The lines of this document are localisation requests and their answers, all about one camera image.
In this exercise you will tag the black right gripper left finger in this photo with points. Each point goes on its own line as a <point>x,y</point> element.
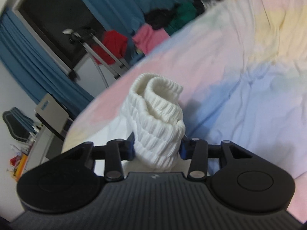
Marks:
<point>113,153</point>

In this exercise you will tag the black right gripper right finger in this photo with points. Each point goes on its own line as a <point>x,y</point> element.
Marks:
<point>199,152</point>

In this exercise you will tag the white knit sweater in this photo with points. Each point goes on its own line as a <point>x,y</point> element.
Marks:
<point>151,112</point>

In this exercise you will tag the white dressing table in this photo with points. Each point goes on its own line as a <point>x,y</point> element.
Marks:
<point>39,149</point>

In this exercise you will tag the black and white chair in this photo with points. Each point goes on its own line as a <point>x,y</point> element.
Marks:
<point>56,118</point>

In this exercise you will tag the orange box on table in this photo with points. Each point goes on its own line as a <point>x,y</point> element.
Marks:
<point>21,167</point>

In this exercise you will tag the vanity mirror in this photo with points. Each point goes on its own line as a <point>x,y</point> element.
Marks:
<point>19,125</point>

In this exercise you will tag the pastel rainbow bed sheet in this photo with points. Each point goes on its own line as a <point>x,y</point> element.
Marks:
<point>242,67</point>

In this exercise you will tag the red garment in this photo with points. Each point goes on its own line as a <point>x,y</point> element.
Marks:
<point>116,44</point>

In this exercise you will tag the pink garment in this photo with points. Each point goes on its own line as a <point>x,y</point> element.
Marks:
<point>146,38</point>

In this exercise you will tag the left blue curtain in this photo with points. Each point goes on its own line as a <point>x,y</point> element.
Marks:
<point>34,69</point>

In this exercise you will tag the black garment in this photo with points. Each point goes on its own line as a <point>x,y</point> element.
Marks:
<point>160,18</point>

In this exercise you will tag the green garment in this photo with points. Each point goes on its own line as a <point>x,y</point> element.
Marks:
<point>181,14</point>

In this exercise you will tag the dark window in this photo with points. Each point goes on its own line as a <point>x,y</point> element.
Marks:
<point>49,18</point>

